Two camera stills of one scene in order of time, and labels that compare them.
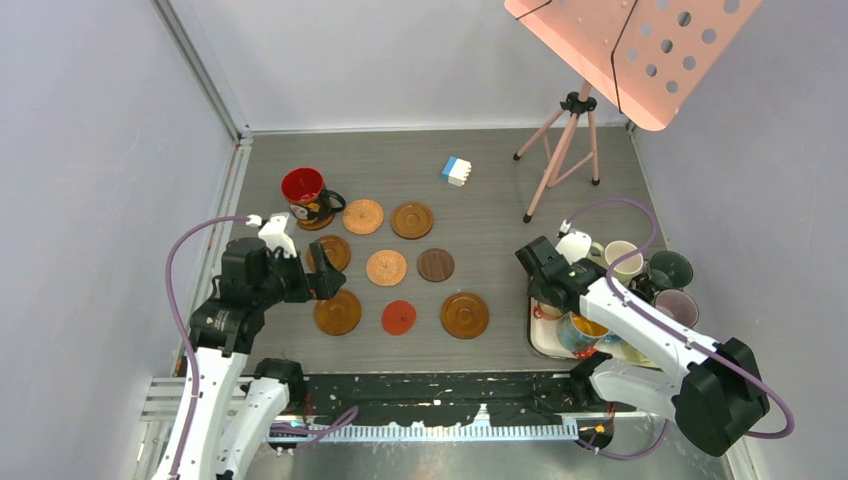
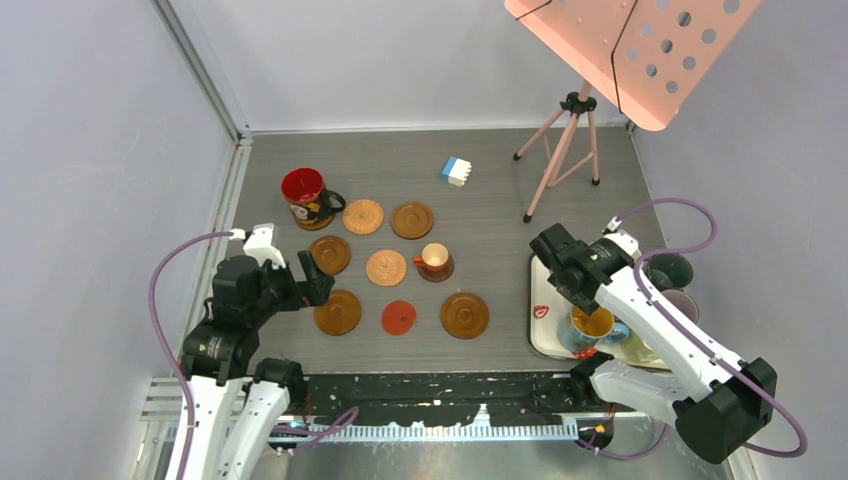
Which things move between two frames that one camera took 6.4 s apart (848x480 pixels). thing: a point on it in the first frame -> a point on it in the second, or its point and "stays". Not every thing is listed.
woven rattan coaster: [363, 216] stays
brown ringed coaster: [336, 250] stays
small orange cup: [546, 312] -> [434, 257]
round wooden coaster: [386, 267] stays
